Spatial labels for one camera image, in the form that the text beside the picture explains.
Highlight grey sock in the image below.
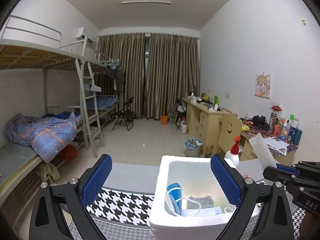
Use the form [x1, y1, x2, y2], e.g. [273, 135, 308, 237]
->
[187, 195, 215, 209]

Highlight blue face mask stack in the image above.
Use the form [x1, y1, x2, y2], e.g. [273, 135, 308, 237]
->
[165, 182, 203, 217]

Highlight white tissue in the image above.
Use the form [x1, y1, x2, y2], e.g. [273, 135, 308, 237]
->
[248, 133, 277, 170]

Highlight person right hand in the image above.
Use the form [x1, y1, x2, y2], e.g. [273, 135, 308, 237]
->
[298, 212, 320, 240]

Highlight loose blue face mask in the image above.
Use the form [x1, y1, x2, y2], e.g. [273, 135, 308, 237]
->
[181, 206, 235, 217]

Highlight white papers on desk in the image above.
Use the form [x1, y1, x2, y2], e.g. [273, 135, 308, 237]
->
[264, 137, 289, 155]

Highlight houndstooth table mat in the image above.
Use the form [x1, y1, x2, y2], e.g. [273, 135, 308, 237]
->
[57, 179, 311, 240]

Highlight white pump lotion bottle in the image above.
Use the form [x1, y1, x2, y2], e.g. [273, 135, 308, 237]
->
[224, 137, 241, 168]

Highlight toiletry bottles cluster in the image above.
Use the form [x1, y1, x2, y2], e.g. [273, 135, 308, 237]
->
[269, 104, 302, 146]

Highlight white styrofoam box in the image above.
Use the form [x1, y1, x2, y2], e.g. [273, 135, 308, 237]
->
[149, 155, 235, 239]

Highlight wooden smiley chair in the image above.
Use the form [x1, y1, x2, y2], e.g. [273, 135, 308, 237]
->
[203, 113, 242, 157]

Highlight grey trash bin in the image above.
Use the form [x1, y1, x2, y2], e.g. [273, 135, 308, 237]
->
[184, 138, 203, 158]

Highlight blue plaid quilt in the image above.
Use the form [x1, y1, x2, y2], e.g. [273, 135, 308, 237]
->
[4, 112, 82, 163]

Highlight black folding chair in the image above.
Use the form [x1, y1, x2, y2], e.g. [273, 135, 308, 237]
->
[113, 97, 134, 131]

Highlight wooden desk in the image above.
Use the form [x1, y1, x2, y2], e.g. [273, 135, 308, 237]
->
[181, 97, 299, 167]

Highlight metal bunk bed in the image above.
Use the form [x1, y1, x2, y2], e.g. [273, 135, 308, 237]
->
[0, 15, 121, 205]

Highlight brown window curtains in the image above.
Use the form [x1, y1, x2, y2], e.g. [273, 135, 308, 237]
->
[95, 33, 200, 120]

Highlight ceiling tube light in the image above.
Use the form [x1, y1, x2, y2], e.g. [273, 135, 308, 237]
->
[121, 1, 171, 6]

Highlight anime girl wall poster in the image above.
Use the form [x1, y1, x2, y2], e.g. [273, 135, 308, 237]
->
[254, 73, 271, 99]

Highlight wall air conditioner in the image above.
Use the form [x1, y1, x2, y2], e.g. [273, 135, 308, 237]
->
[76, 27, 95, 44]

